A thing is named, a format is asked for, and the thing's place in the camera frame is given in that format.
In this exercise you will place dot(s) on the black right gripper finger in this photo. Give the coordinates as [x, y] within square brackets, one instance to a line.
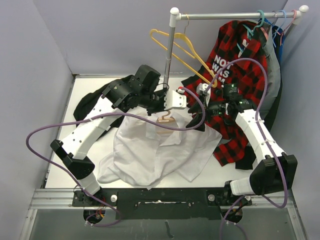
[196, 107]
[196, 119]

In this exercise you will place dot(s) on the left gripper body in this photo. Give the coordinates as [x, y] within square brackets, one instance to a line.
[153, 101]

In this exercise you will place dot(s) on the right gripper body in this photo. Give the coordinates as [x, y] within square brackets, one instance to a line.
[216, 108]

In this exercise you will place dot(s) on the beige plastic hanger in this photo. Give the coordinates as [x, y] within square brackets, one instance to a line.
[165, 120]

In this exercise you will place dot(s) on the white shirt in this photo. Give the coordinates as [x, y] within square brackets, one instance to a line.
[143, 154]

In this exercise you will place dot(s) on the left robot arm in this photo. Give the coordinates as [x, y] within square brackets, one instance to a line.
[143, 89]

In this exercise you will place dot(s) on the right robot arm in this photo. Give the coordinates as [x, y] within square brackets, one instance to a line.
[273, 169]

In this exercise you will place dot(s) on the red black plaid shirt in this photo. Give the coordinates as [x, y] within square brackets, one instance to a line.
[236, 58]

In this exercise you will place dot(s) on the teal hanger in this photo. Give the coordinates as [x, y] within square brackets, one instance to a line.
[250, 32]

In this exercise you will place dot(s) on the pink hanger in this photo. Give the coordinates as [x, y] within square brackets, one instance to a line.
[295, 12]

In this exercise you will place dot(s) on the black hanging garment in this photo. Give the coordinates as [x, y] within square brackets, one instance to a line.
[246, 163]

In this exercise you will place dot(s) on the grey garment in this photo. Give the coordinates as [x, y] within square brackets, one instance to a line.
[273, 70]

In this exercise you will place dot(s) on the blue garment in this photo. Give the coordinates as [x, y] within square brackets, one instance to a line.
[277, 38]

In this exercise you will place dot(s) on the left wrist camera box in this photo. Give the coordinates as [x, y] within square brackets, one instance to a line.
[175, 100]

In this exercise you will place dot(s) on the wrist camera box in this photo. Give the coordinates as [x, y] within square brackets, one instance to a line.
[175, 100]
[203, 90]

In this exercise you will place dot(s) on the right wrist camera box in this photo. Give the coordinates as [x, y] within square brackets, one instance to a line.
[203, 90]

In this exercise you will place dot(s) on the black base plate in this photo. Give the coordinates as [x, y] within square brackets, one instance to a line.
[158, 203]

